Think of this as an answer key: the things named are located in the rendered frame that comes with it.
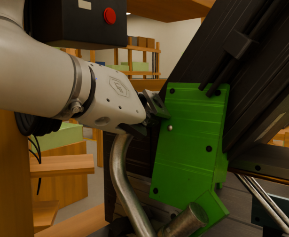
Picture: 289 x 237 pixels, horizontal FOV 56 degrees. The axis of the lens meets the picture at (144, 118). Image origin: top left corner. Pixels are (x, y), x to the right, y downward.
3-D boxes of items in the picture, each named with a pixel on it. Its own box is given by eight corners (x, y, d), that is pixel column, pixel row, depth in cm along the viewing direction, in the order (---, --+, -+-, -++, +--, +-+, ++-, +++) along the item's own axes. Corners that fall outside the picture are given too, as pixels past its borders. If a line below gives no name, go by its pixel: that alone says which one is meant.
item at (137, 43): (160, 124, 752) (161, 39, 719) (95, 140, 558) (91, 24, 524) (144, 122, 784) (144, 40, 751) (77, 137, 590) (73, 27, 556)
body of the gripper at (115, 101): (97, 98, 32) (155, 114, 40) (73, 42, 37) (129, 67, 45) (62, 137, 35) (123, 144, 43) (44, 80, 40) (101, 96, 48)
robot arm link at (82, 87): (84, 89, 30) (105, 95, 32) (63, 38, 34) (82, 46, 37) (45, 134, 34) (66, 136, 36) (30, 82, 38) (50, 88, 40)
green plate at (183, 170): (228, 212, 47) (246, 94, 48) (206, 218, 41) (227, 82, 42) (173, 194, 55) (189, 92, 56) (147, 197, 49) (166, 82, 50)
